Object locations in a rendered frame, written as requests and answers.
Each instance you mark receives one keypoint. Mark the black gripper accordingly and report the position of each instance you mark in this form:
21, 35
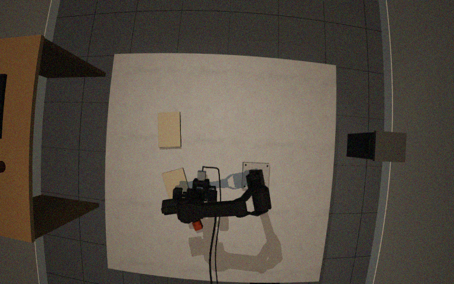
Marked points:
211, 197

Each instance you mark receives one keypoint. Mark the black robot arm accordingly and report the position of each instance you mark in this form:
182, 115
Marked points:
191, 208

